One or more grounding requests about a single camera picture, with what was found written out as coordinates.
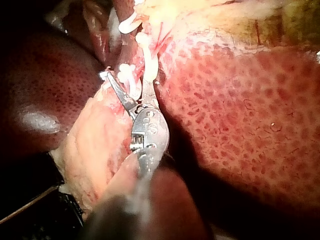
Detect right arm instrument jaw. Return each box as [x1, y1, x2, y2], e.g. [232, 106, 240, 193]
[140, 78, 157, 105]
[106, 71, 139, 119]

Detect right arm instrument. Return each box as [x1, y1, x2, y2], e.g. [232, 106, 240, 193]
[129, 102, 171, 179]

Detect thin tube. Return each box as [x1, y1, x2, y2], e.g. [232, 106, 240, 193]
[126, 74, 143, 101]
[141, 44, 161, 83]

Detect white clip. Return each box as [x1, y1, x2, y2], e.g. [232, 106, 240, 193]
[117, 11, 143, 35]
[116, 62, 137, 83]
[134, 31, 151, 50]

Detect pale fatty tissue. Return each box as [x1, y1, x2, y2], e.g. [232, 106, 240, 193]
[53, 83, 141, 218]
[134, 0, 283, 83]

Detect dark red liver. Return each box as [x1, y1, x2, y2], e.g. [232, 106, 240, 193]
[0, 0, 320, 240]

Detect gallbladder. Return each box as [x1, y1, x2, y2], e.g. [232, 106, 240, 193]
[219, 0, 320, 53]

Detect thin steel wire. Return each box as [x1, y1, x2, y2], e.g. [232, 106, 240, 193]
[0, 184, 61, 225]

